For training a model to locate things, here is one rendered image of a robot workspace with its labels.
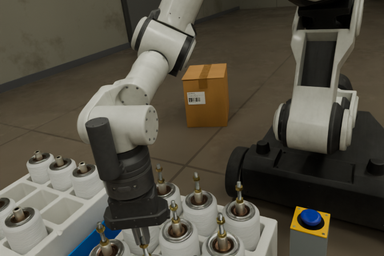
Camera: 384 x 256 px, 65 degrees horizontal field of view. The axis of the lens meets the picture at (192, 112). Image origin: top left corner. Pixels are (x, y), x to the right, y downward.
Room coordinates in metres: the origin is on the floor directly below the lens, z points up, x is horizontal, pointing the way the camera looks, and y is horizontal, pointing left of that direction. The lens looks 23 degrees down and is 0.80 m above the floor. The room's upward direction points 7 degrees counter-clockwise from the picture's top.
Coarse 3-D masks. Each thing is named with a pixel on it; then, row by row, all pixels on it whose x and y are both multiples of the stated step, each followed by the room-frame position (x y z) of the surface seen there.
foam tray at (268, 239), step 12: (180, 216) 0.69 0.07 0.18; (216, 228) 0.63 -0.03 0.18; (264, 228) 0.61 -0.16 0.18; (276, 228) 0.62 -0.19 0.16; (204, 240) 0.59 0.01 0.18; (264, 240) 0.57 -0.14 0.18; (276, 240) 0.62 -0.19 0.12; (156, 252) 0.57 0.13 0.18; (252, 252) 0.54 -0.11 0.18; (264, 252) 0.54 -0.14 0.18; (276, 252) 0.62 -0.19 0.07
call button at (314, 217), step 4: (304, 212) 0.49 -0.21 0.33; (308, 212) 0.49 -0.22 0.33; (312, 212) 0.49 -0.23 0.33; (316, 212) 0.49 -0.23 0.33; (304, 216) 0.48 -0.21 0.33; (308, 216) 0.48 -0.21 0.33; (312, 216) 0.48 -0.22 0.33; (316, 216) 0.48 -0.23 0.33; (320, 216) 0.48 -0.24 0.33; (304, 220) 0.48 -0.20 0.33; (308, 220) 0.47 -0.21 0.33; (312, 220) 0.47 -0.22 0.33; (316, 220) 0.47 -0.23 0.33; (320, 220) 0.47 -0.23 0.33; (308, 224) 0.47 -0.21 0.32; (312, 224) 0.47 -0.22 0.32; (316, 224) 0.47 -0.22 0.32
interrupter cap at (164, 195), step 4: (156, 184) 0.76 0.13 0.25; (168, 184) 0.75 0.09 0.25; (172, 184) 0.75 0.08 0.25; (168, 188) 0.73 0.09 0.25; (172, 188) 0.73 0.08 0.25; (168, 192) 0.71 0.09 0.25; (172, 192) 0.71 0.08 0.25; (160, 196) 0.70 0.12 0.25; (164, 196) 0.70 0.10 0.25; (168, 196) 0.69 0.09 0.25
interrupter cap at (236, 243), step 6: (216, 234) 0.54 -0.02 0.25; (228, 234) 0.53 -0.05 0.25; (210, 240) 0.52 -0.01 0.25; (216, 240) 0.52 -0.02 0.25; (228, 240) 0.52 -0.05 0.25; (234, 240) 0.51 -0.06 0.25; (210, 246) 0.50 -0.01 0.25; (216, 246) 0.50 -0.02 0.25; (228, 246) 0.50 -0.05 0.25; (234, 246) 0.50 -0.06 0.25; (210, 252) 0.49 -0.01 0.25; (216, 252) 0.49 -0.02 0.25; (222, 252) 0.49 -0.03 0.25; (228, 252) 0.48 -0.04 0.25; (234, 252) 0.48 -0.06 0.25
